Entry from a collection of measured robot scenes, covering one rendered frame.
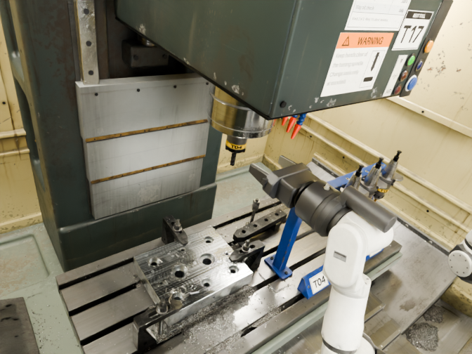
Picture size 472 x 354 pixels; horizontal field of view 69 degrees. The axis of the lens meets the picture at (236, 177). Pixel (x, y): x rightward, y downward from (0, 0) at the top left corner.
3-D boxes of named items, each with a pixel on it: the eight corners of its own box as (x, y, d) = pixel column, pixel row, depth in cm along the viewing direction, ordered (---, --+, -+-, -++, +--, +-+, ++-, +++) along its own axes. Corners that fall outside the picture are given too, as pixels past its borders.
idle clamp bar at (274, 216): (283, 226, 140) (287, 214, 136) (237, 252, 124) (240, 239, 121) (274, 219, 143) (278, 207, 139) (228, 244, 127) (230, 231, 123)
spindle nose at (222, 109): (250, 106, 90) (259, 60, 83) (286, 135, 79) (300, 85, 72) (194, 111, 82) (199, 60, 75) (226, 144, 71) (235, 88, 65)
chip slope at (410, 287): (437, 300, 158) (468, 263, 143) (344, 390, 118) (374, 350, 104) (300, 192, 212) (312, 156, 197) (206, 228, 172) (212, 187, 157)
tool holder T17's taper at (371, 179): (366, 178, 118) (374, 161, 114) (378, 184, 116) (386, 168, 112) (361, 182, 115) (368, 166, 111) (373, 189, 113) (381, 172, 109)
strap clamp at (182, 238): (187, 261, 117) (192, 229, 109) (179, 265, 115) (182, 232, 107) (169, 237, 125) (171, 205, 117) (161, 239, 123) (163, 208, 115)
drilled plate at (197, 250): (250, 282, 109) (253, 272, 106) (168, 326, 93) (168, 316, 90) (211, 237, 123) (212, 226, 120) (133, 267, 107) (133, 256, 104)
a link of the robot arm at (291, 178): (310, 151, 74) (355, 181, 66) (298, 187, 79) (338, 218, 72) (267, 164, 67) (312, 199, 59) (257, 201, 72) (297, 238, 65)
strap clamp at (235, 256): (258, 267, 120) (267, 236, 112) (229, 282, 113) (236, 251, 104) (253, 260, 122) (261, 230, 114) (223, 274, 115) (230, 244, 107)
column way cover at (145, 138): (203, 189, 151) (218, 76, 123) (93, 223, 124) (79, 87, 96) (197, 183, 154) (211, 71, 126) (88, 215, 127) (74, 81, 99)
